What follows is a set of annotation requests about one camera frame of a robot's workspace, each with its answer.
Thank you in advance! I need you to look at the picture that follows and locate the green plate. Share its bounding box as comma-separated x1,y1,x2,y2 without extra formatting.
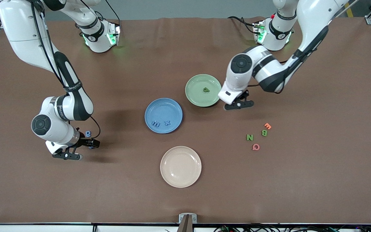
185,74,222,108

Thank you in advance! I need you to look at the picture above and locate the brown table cover sheet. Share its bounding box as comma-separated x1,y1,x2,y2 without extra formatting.
0,17,371,224

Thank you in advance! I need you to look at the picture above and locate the blue plate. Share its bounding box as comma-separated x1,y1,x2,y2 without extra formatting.
144,98,183,134

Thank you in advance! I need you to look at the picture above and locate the beige plate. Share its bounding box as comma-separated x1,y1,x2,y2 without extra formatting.
160,146,202,189

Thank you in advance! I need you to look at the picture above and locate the black left arm base cable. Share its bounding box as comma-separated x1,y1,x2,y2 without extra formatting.
227,15,261,34

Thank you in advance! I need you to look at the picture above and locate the black arm base cable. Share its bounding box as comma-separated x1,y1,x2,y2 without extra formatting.
227,15,261,34
103,0,121,21

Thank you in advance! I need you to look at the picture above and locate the white table edge rail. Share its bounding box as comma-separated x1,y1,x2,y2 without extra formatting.
0,224,371,232

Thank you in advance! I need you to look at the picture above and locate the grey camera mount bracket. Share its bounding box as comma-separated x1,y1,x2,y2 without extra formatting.
177,213,197,232

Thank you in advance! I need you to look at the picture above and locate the black right arm base cable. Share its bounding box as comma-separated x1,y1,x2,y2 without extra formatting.
103,0,121,21

